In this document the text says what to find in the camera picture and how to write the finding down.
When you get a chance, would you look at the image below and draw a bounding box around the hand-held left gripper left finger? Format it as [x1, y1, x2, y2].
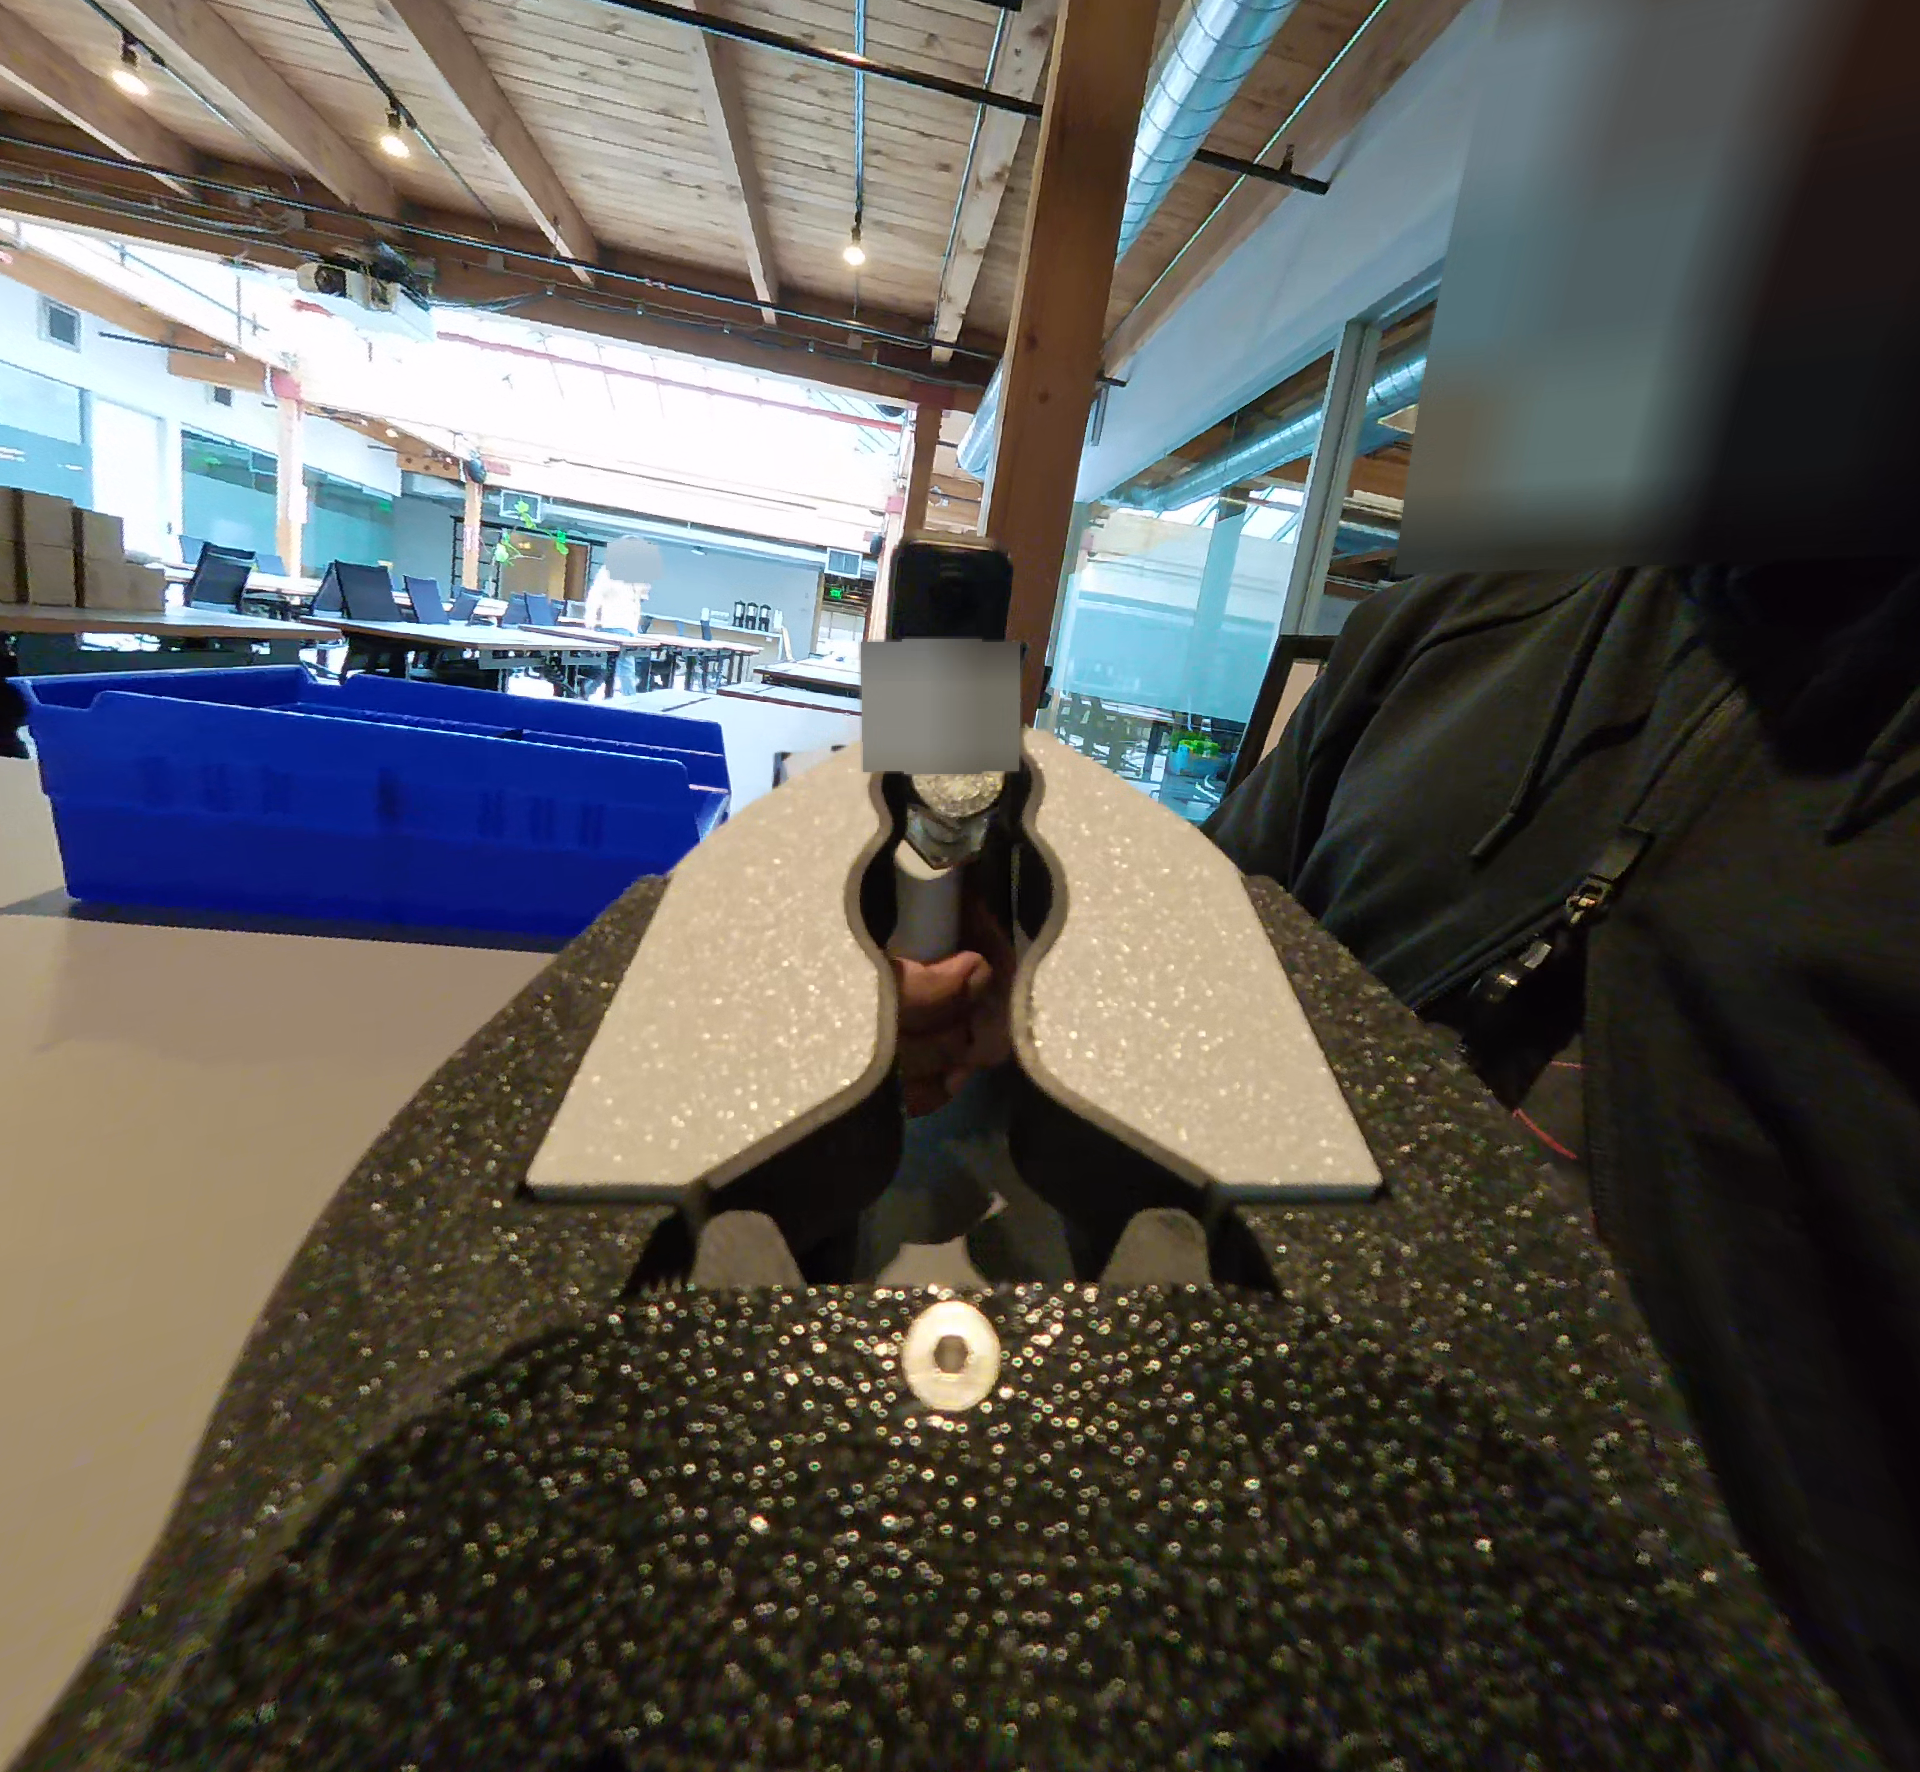
[529, 744, 906, 1197]

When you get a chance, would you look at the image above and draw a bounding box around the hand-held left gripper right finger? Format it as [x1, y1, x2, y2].
[1011, 728, 1386, 1193]

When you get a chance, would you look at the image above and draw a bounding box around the silver hex bolt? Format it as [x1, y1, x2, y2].
[904, 769, 1005, 872]

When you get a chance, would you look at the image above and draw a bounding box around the blue plastic bin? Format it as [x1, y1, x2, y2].
[7, 666, 732, 911]

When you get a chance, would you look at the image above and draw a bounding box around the person's right hand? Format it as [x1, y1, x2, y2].
[897, 950, 1005, 1117]

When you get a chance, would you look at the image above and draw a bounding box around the framed black white marker board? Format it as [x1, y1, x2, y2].
[1231, 632, 1345, 815]

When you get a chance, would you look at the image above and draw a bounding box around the row of office desks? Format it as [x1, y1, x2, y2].
[0, 603, 864, 701]

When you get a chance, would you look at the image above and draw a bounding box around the row of office chairs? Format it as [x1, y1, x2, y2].
[179, 546, 602, 671]

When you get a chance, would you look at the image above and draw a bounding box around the ceiling heater unit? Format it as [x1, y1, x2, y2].
[293, 245, 436, 311]

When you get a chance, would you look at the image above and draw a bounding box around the stack of cardboard boxes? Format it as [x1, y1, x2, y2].
[0, 486, 168, 611]

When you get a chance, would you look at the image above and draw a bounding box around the thin wooden post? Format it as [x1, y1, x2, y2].
[899, 405, 948, 559]

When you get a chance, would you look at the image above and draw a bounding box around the thick wooden post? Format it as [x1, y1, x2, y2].
[981, 0, 1187, 730]

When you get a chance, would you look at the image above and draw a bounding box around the silver spiral duct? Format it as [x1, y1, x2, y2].
[1116, 0, 1405, 260]

